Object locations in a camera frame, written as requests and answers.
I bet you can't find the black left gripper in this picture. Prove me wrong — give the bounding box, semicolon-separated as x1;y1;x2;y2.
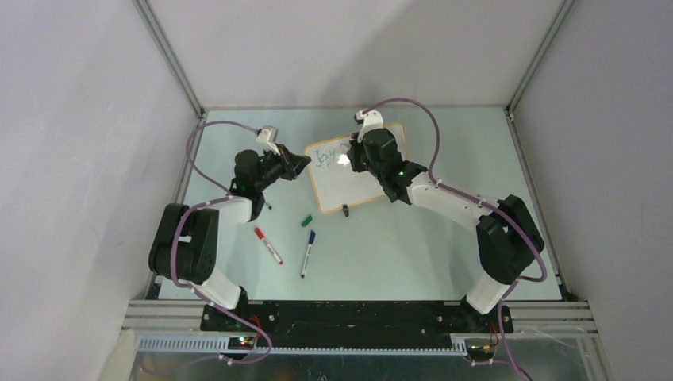
254;144;310;192

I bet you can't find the yellow framed whiteboard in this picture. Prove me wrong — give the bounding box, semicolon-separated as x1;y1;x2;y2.
304;134;384;214

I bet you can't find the green marker cap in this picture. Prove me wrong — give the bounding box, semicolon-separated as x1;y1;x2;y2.
300;215;313;227

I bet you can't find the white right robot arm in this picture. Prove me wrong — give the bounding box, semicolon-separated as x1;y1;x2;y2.
347;128;544;332

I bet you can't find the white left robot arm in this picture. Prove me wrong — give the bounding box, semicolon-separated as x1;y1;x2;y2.
148;144;311;331

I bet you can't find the blue marker pen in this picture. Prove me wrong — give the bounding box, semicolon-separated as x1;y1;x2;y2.
300;230;316;279

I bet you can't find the red marker pen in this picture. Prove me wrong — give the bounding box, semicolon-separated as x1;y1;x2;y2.
254;227;284;265

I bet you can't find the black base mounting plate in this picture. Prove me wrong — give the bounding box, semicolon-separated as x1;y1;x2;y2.
199;301;513;351

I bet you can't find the left controller circuit board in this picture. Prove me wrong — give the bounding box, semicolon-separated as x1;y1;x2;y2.
227;336;256;351

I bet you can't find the controller circuit board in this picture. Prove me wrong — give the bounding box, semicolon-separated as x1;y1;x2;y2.
466;344;497;363
227;336;256;351

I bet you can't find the right controller circuit board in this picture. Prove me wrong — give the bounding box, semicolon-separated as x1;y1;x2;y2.
466;344;497;363

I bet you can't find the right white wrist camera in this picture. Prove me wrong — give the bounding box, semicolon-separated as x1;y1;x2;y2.
354;109;383;143

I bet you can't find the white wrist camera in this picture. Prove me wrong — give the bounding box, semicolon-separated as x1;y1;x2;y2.
354;109;383;143
256;125;280;156

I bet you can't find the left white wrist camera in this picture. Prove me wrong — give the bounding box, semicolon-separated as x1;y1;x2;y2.
256;125;280;156

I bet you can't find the left aluminium frame post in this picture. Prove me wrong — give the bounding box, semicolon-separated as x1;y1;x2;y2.
132;0;205;117

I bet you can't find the aluminium frame post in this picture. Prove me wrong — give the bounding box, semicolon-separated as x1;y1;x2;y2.
132;0;205;117
506;0;576;114

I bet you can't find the right aluminium frame post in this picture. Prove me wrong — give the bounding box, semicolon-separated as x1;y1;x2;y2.
506;0;576;114

